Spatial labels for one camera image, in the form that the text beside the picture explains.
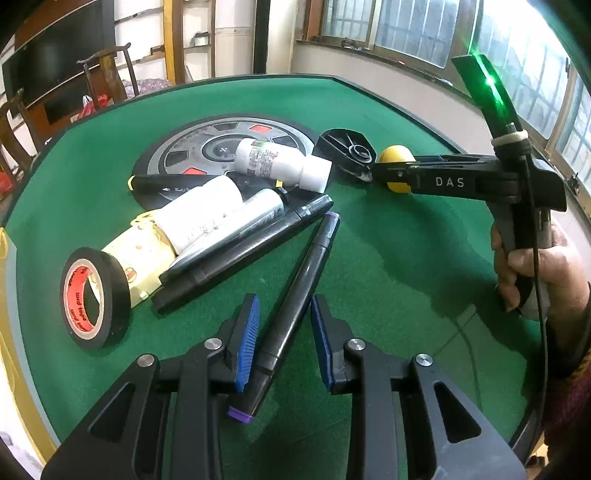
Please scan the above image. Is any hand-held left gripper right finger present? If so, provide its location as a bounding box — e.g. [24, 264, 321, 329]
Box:
[310, 295, 529, 480]

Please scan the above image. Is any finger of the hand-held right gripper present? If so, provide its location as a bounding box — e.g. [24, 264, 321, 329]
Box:
[367, 161, 419, 192]
[409, 154, 497, 168]

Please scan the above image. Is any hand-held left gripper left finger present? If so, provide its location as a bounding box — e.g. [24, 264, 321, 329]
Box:
[41, 294, 262, 480]

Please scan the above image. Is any yellow ball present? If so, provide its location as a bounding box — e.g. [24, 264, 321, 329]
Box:
[379, 144, 419, 195]

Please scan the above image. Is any black marker with purple ends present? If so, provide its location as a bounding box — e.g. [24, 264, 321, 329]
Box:
[227, 212, 341, 424]

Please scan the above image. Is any black plastic part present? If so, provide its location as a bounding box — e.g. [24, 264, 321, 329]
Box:
[316, 129, 380, 183]

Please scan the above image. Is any thick black marker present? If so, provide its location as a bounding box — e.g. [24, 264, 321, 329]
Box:
[151, 194, 334, 317]

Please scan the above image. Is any white bottle with printed label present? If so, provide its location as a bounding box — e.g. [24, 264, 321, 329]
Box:
[233, 137, 333, 192]

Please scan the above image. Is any silver tube with black cap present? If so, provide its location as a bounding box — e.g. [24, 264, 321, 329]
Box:
[166, 188, 284, 273]

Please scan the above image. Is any yellow snack packet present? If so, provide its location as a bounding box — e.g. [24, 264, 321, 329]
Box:
[100, 208, 178, 310]

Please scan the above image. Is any black tape roll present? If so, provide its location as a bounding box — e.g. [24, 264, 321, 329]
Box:
[60, 247, 131, 350]

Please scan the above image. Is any gold-rimmed white box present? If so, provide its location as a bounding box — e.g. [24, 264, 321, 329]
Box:
[0, 224, 58, 462]

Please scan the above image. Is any person's right forearm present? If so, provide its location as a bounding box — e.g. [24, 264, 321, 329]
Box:
[538, 286, 591, 457]

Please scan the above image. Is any person's right hand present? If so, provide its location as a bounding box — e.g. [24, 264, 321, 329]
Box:
[490, 222, 591, 320]

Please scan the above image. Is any barred window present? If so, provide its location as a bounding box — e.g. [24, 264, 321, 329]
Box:
[475, 0, 591, 185]
[305, 0, 476, 70]

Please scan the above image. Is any white bottle with red stripes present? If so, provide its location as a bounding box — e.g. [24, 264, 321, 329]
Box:
[154, 175, 245, 254]

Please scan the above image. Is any black marker with yellow ends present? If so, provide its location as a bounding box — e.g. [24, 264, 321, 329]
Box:
[127, 172, 291, 206]

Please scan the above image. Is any round table centre panel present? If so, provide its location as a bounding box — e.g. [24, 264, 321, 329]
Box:
[130, 115, 321, 210]

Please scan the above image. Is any white standing air conditioner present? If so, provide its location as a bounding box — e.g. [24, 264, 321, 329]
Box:
[213, 25, 252, 77]

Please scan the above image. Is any floral cloth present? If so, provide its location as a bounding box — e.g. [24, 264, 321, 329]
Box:
[122, 78, 174, 97]

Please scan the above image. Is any dark wooden chair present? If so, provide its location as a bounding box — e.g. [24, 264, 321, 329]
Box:
[0, 88, 47, 185]
[76, 42, 139, 109]

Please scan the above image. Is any black television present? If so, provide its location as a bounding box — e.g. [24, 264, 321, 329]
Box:
[2, 0, 116, 109]

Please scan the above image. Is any black cable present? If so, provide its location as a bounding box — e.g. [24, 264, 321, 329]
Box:
[519, 122, 555, 444]

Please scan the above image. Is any white wall shelving unit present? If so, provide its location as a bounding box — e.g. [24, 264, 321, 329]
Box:
[113, 0, 218, 88]

